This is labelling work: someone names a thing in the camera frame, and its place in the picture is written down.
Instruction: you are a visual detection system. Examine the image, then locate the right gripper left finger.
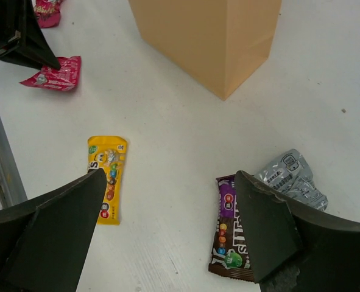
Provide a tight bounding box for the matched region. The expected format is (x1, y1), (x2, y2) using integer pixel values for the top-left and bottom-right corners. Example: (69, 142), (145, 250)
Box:
(0, 169), (107, 291)

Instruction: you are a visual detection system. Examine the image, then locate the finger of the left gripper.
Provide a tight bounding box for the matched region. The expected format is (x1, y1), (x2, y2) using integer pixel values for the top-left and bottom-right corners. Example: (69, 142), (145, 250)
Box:
(0, 0), (60, 70)

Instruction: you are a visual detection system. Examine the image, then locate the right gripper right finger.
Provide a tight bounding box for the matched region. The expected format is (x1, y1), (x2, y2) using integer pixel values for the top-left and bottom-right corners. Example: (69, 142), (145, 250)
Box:
(235, 171), (360, 291)

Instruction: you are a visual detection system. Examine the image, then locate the brown paper bag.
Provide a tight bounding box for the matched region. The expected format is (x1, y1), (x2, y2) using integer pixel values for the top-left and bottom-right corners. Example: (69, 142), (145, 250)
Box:
(129, 0), (281, 100)

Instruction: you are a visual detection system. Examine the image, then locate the pink candy packet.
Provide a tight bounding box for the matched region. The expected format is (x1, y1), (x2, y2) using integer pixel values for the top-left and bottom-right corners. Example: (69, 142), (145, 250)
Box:
(34, 0), (63, 29)
(20, 56), (82, 92)

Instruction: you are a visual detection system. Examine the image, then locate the brown M&M's packet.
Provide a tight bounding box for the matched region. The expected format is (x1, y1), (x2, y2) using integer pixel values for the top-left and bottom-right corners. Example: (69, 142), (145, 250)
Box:
(208, 175), (255, 282)

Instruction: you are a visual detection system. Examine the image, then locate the silver foil snack packet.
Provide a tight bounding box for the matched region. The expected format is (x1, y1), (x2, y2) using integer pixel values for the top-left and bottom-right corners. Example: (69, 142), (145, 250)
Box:
(254, 149), (328, 212)

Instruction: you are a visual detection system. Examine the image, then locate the yellow M&M's packet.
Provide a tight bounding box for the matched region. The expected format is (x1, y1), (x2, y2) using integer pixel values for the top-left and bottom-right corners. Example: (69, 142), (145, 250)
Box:
(87, 136), (128, 225)

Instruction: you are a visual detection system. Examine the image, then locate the aluminium table frame rail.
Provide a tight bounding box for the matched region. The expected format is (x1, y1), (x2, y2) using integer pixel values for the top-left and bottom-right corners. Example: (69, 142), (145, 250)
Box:
(0, 117), (27, 207)

